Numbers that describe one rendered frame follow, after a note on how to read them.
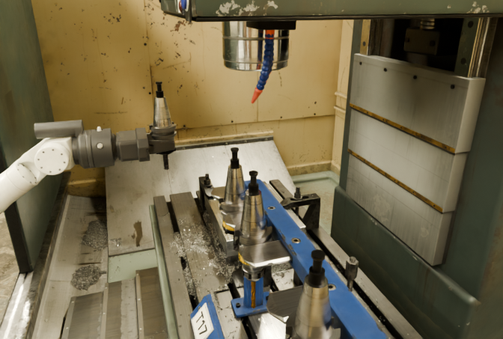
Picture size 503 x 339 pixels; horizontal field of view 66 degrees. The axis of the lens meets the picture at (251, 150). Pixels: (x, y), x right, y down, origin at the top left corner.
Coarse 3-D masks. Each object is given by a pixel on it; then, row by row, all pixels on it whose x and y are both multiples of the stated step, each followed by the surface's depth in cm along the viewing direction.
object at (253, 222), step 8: (248, 192) 62; (248, 200) 61; (256, 200) 61; (248, 208) 62; (256, 208) 61; (248, 216) 62; (256, 216) 62; (264, 216) 63; (240, 224) 64; (248, 224) 62; (256, 224) 62; (264, 224) 63; (248, 232) 62; (256, 232) 62; (264, 232) 63
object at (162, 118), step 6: (156, 102) 89; (162, 102) 89; (156, 108) 89; (162, 108) 89; (156, 114) 90; (162, 114) 90; (168, 114) 91; (156, 120) 90; (162, 120) 90; (168, 120) 91; (156, 126) 90; (162, 126) 90
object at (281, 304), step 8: (288, 288) 53; (296, 288) 52; (272, 296) 51; (280, 296) 51; (288, 296) 51; (296, 296) 51; (272, 304) 50; (280, 304) 50; (288, 304) 50; (296, 304) 50; (272, 312) 48; (280, 312) 48; (288, 312) 48; (280, 320) 48
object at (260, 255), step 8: (280, 240) 63; (248, 248) 61; (256, 248) 61; (264, 248) 61; (272, 248) 61; (280, 248) 61; (248, 256) 59; (256, 256) 59; (264, 256) 59; (272, 256) 59; (280, 256) 59; (288, 256) 59; (256, 264) 57; (264, 264) 57; (272, 264) 58
